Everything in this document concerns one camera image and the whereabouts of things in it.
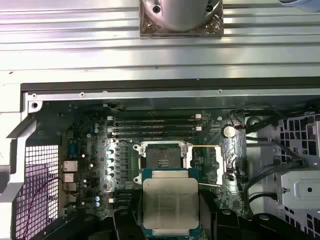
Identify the black RAM slot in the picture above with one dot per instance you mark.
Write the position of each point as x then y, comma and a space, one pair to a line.
155, 119
155, 123
155, 128
155, 133

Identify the silver metal drive cage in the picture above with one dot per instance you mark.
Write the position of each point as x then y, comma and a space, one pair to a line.
300, 185

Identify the CPU socket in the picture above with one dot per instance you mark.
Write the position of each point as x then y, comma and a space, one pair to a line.
162, 157

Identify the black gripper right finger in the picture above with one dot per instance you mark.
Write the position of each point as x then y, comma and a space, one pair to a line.
225, 225

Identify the green motherboard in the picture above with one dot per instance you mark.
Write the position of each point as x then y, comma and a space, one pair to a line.
82, 125

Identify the silver green CPU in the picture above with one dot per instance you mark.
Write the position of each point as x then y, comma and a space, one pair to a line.
170, 200

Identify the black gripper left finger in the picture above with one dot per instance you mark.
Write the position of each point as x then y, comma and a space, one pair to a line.
122, 225

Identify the black silver PC case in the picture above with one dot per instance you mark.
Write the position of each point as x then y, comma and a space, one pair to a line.
150, 96

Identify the round coin battery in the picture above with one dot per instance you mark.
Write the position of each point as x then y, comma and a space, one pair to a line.
228, 131

